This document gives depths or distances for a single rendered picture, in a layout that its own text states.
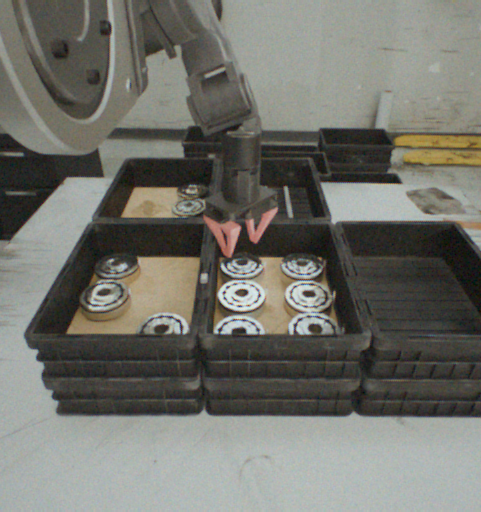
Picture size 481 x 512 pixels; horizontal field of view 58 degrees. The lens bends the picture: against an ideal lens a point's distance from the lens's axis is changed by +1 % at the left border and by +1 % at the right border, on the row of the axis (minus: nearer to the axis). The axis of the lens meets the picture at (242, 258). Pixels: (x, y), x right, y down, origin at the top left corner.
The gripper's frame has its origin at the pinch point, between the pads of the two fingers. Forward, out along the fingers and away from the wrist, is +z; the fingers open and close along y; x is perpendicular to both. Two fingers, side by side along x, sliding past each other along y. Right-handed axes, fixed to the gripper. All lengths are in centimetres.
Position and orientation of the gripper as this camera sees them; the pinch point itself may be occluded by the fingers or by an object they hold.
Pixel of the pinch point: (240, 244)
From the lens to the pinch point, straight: 72.3
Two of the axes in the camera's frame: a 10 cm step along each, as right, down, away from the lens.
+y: -7.2, 4.0, -5.7
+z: 0.0, 8.2, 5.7
